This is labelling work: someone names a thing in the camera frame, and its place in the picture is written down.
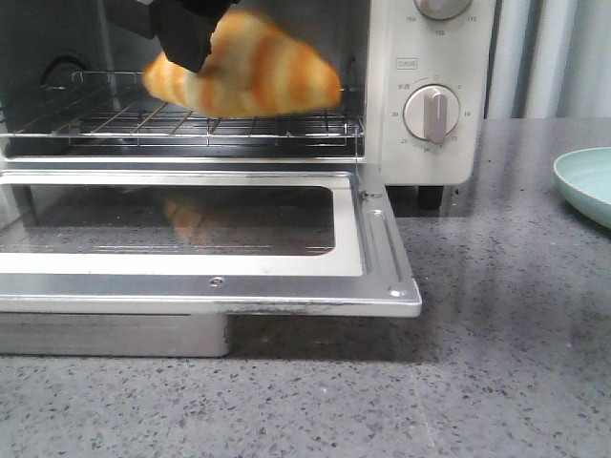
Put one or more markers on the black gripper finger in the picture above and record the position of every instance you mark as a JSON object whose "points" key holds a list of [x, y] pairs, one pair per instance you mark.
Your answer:
{"points": [[185, 29]]}

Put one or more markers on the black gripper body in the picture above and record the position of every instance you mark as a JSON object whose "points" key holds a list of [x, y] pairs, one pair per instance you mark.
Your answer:
{"points": [[137, 16]]}

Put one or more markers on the golden croissant bread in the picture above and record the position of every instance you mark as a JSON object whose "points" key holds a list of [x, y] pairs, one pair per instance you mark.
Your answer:
{"points": [[254, 69]]}

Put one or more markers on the oven glass door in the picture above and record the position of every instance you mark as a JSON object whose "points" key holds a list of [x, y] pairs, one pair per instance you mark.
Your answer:
{"points": [[156, 263]]}

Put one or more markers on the cream toaster oven body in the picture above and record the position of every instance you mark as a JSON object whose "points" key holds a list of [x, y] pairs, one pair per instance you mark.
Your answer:
{"points": [[383, 51]]}

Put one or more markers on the black right oven foot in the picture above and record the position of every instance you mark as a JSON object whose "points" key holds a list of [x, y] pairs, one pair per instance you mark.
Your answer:
{"points": [[429, 197]]}

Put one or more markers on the beige temperature knob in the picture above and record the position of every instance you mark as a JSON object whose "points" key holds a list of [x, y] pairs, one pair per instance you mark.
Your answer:
{"points": [[442, 9]]}

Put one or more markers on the beige timer knob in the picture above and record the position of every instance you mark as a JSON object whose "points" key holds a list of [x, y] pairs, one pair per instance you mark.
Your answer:
{"points": [[431, 113]]}

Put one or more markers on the grey curtain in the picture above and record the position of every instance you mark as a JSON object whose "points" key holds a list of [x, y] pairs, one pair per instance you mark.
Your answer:
{"points": [[549, 59]]}

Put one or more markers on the mint green plate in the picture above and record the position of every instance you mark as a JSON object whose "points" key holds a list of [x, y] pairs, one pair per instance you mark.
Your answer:
{"points": [[583, 179]]}

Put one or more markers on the metal wire oven rack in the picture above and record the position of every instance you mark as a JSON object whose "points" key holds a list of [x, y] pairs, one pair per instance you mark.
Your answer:
{"points": [[96, 108]]}

